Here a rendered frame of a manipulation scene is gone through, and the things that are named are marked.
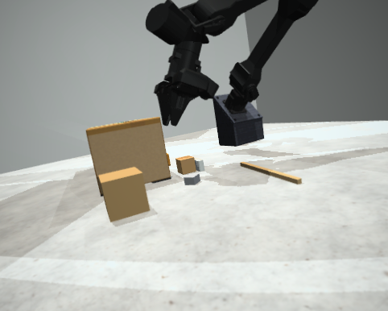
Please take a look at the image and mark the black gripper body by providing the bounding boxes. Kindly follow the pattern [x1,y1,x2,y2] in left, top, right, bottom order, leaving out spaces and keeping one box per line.
[154,49,209,95]

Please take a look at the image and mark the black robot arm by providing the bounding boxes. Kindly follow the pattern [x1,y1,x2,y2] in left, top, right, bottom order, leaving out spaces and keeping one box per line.
[146,0,319,114]

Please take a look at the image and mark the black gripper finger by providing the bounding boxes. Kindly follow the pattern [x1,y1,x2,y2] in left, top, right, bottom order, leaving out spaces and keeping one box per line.
[156,92,171,126]
[168,86,200,126]

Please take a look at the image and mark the wooden stick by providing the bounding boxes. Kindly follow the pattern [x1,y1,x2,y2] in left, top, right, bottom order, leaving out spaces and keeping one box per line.
[240,162,302,184]

